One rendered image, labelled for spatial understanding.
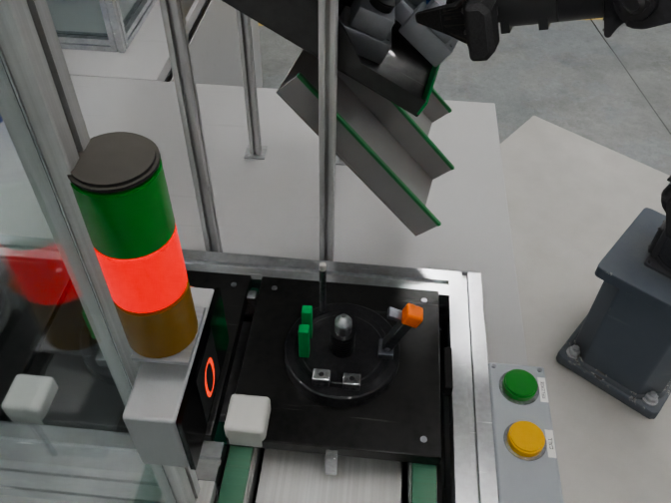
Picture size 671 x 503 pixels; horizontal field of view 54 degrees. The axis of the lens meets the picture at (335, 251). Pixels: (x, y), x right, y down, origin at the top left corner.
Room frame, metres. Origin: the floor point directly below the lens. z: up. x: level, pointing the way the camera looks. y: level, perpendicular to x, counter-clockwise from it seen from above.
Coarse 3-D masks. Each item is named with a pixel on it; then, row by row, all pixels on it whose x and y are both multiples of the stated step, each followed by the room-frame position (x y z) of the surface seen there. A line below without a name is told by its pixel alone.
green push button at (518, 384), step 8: (504, 376) 0.44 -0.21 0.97; (512, 376) 0.43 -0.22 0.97; (520, 376) 0.43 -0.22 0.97; (528, 376) 0.44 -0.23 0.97; (504, 384) 0.42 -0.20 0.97; (512, 384) 0.42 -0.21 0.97; (520, 384) 0.42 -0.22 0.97; (528, 384) 0.42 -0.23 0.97; (536, 384) 0.43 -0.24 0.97; (512, 392) 0.41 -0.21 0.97; (520, 392) 0.41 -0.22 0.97; (528, 392) 0.41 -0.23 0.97; (520, 400) 0.41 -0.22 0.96
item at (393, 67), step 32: (224, 0) 0.71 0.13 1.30; (256, 0) 0.70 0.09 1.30; (288, 0) 0.69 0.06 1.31; (352, 0) 0.81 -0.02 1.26; (288, 32) 0.69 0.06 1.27; (352, 64) 0.67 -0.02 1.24; (384, 64) 0.72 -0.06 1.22; (416, 64) 0.75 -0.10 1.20; (384, 96) 0.66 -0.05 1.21; (416, 96) 0.66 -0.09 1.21
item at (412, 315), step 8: (408, 304) 0.46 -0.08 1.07; (392, 312) 0.45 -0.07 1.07; (400, 312) 0.46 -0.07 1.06; (408, 312) 0.45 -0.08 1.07; (416, 312) 0.45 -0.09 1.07; (400, 320) 0.45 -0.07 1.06; (408, 320) 0.44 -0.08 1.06; (416, 320) 0.44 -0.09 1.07; (392, 328) 0.46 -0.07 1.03; (400, 328) 0.45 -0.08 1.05; (408, 328) 0.45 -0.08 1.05; (392, 336) 0.45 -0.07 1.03; (400, 336) 0.45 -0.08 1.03; (384, 344) 0.45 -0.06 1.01; (392, 344) 0.45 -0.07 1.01
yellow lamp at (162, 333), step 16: (176, 304) 0.26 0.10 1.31; (192, 304) 0.28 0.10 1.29; (128, 320) 0.26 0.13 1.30; (144, 320) 0.25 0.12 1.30; (160, 320) 0.26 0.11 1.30; (176, 320) 0.26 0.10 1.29; (192, 320) 0.27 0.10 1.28; (128, 336) 0.26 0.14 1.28; (144, 336) 0.25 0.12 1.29; (160, 336) 0.26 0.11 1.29; (176, 336) 0.26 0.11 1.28; (192, 336) 0.27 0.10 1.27; (144, 352) 0.26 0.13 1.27; (160, 352) 0.25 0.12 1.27; (176, 352) 0.26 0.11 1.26
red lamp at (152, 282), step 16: (176, 240) 0.28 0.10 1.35; (144, 256) 0.26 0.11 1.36; (160, 256) 0.26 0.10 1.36; (176, 256) 0.27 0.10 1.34; (112, 272) 0.26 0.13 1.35; (128, 272) 0.25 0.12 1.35; (144, 272) 0.26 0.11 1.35; (160, 272) 0.26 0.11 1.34; (176, 272) 0.27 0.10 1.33; (112, 288) 0.26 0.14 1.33; (128, 288) 0.25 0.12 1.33; (144, 288) 0.26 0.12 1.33; (160, 288) 0.26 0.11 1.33; (176, 288) 0.27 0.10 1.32; (128, 304) 0.26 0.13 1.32; (144, 304) 0.25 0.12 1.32; (160, 304) 0.26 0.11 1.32
